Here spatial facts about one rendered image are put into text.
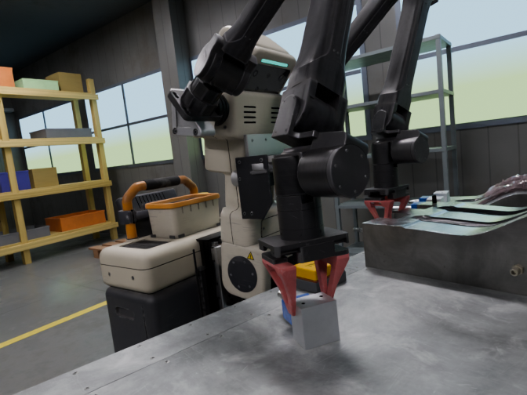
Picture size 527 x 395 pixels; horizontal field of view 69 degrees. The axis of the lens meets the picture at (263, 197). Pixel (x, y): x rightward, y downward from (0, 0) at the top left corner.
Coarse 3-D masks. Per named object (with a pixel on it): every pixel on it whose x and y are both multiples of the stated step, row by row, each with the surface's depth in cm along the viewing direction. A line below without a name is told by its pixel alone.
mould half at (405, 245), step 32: (384, 224) 72; (416, 224) 71; (448, 224) 69; (512, 224) 56; (384, 256) 73; (416, 256) 68; (448, 256) 64; (480, 256) 60; (512, 256) 56; (512, 288) 57
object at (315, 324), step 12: (300, 300) 50; (312, 300) 49; (324, 300) 49; (288, 312) 52; (300, 312) 47; (312, 312) 48; (324, 312) 48; (336, 312) 49; (300, 324) 48; (312, 324) 48; (324, 324) 48; (336, 324) 49; (300, 336) 48; (312, 336) 48; (324, 336) 48; (336, 336) 49
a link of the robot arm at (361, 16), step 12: (372, 0) 104; (384, 0) 101; (396, 0) 102; (360, 12) 106; (372, 12) 103; (384, 12) 103; (360, 24) 105; (372, 24) 105; (360, 36) 107; (348, 48) 109; (348, 60) 112
